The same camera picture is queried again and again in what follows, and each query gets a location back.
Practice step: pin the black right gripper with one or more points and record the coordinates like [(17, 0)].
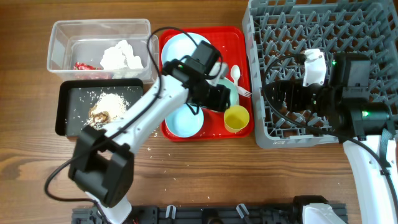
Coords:
[(278, 96)]

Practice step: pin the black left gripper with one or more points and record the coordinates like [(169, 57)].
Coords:
[(217, 98)]

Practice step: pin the light blue small bowl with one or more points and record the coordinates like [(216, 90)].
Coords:
[(183, 123)]

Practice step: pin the yellow plastic cup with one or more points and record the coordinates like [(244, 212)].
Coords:
[(236, 118)]

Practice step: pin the white paper napkin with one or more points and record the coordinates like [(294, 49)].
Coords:
[(121, 58)]

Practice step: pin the food scraps with rice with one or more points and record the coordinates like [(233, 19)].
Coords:
[(109, 107)]

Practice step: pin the red snack wrapper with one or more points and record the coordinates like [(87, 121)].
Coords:
[(92, 76)]

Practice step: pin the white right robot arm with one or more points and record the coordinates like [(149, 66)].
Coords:
[(365, 128)]

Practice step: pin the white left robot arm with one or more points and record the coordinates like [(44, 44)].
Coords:
[(102, 164)]

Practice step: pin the grey dishwasher rack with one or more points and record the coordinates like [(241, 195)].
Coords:
[(277, 28)]

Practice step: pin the clear plastic waste bin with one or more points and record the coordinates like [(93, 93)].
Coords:
[(85, 41)]

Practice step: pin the black food waste tray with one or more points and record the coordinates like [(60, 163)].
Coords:
[(77, 97)]

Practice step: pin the light blue plate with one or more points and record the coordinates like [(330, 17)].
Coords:
[(177, 47)]

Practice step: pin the white plastic spoon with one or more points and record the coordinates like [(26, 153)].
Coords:
[(235, 74)]

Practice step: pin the green bowl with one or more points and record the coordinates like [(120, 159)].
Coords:
[(233, 96)]

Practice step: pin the red serving tray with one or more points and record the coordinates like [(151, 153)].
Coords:
[(230, 42)]

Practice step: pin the white plastic fork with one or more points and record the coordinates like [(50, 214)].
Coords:
[(243, 92)]

